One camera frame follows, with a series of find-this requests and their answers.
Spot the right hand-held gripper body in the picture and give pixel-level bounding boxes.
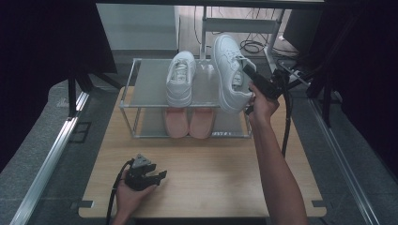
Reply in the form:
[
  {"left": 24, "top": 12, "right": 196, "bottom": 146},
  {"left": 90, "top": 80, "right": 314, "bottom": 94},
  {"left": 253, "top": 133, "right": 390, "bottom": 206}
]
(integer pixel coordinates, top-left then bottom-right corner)
[{"left": 253, "top": 69, "right": 291, "bottom": 101}]

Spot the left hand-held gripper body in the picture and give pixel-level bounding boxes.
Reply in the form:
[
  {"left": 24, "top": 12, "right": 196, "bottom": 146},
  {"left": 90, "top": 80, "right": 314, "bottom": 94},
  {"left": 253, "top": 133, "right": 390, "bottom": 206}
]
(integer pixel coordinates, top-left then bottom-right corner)
[{"left": 124, "top": 153, "right": 157, "bottom": 192}]

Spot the white sneaker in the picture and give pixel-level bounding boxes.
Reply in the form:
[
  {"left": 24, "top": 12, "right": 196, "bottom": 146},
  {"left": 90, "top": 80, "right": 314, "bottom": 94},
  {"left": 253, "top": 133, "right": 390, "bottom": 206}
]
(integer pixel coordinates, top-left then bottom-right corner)
[
  {"left": 212, "top": 33, "right": 258, "bottom": 114},
  {"left": 165, "top": 51, "right": 197, "bottom": 108}
]

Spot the pink slipper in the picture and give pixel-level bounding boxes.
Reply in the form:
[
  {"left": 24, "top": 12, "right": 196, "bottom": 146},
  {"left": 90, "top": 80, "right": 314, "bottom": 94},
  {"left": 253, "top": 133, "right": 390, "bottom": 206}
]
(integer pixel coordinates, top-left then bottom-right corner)
[
  {"left": 189, "top": 107, "right": 217, "bottom": 140},
  {"left": 162, "top": 107, "right": 190, "bottom": 140}
]

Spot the metal-framed two-tier shoe rack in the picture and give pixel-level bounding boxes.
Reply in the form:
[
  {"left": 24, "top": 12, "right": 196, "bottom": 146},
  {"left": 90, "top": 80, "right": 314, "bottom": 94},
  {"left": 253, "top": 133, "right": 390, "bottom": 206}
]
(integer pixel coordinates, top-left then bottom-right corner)
[{"left": 118, "top": 57, "right": 266, "bottom": 139}]

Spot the person's right hand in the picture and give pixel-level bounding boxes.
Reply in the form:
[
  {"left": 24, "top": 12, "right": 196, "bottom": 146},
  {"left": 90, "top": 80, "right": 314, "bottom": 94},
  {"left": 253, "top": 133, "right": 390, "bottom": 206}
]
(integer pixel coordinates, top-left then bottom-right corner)
[{"left": 248, "top": 82, "right": 281, "bottom": 122}]

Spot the person's left hand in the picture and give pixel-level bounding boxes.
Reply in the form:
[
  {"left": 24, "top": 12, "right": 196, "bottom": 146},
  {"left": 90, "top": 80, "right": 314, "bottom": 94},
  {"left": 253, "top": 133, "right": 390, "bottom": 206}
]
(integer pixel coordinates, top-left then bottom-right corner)
[{"left": 115, "top": 180, "right": 158, "bottom": 217}]

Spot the white power strip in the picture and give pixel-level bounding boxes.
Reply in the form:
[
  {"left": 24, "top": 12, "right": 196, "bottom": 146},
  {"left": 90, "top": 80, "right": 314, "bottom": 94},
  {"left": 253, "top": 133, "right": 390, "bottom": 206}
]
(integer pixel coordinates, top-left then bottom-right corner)
[{"left": 290, "top": 70, "right": 310, "bottom": 85}]

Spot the black stand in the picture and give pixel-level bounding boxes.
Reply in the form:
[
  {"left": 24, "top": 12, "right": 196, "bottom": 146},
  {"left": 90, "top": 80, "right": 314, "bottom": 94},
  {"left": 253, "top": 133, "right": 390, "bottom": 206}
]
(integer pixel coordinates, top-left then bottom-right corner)
[
  {"left": 305, "top": 69, "right": 333, "bottom": 128},
  {"left": 67, "top": 62, "right": 124, "bottom": 118}
]

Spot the dark box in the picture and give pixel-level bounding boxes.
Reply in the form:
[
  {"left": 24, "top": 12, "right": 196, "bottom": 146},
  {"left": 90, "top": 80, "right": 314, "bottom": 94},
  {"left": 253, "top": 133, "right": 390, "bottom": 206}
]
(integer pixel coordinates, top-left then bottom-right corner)
[{"left": 283, "top": 8, "right": 324, "bottom": 58}]

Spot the black curtain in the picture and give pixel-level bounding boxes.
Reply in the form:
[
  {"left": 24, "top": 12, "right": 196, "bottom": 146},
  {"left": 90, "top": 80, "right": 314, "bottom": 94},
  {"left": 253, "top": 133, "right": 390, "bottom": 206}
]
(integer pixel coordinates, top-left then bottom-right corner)
[
  {"left": 0, "top": 0, "right": 118, "bottom": 173},
  {"left": 322, "top": 0, "right": 398, "bottom": 172}
]

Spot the white cabinet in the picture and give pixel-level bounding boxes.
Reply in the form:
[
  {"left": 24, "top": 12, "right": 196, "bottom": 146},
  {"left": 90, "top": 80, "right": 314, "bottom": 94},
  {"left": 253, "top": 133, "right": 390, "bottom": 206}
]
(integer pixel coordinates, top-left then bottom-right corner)
[{"left": 96, "top": 3, "right": 180, "bottom": 52}]

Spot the tangle of black cables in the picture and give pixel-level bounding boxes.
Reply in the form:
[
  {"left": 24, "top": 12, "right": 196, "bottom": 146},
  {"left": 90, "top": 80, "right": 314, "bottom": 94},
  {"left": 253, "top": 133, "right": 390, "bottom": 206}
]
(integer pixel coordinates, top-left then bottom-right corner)
[{"left": 192, "top": 6, "right": 299, "bottom": 61}]

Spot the left hand-held gripper cable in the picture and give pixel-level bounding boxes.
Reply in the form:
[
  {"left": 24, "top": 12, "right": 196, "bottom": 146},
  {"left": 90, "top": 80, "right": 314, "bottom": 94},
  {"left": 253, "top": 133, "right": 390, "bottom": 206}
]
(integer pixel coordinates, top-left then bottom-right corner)
[{"left": 104, "top": 158, "right": 134, "bottom": 225}]

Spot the hand-held gripper cable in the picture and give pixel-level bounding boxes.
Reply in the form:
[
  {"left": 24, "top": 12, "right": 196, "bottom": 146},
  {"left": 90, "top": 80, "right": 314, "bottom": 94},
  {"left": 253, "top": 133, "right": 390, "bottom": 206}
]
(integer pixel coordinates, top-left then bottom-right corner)
[
  {"left": 104, "top": 158, "right": 134, "bottom": 225},
  {"left": 280, "top": 89, "right": 294, "bottom": 159}
]

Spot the right hand-held gripper cable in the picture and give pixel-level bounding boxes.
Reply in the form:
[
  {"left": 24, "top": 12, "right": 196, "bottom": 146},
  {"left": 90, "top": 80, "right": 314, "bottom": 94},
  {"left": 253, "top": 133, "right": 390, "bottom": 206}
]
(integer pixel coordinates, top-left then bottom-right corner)
[{"left": 280, "top": 89, "right": 294, "bottom": 159}]

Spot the white desk frame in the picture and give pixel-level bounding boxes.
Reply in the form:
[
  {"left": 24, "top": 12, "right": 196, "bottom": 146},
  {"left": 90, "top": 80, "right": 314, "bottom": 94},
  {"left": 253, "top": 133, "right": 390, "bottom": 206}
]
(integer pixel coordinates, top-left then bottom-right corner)
[{"left": 200, "top": 6, "right": 287, "bottom": 76}]

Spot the aluminium rail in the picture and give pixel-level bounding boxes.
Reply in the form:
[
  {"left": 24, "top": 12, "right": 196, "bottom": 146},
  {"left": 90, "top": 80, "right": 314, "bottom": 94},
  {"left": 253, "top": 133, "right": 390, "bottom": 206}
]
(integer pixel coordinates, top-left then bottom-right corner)
[
  {"left": 308, "top": 90, "right": 381, "bottom": 225},
  {"left": 9, "top": 91, "right": 90, "bottom": 225}
]

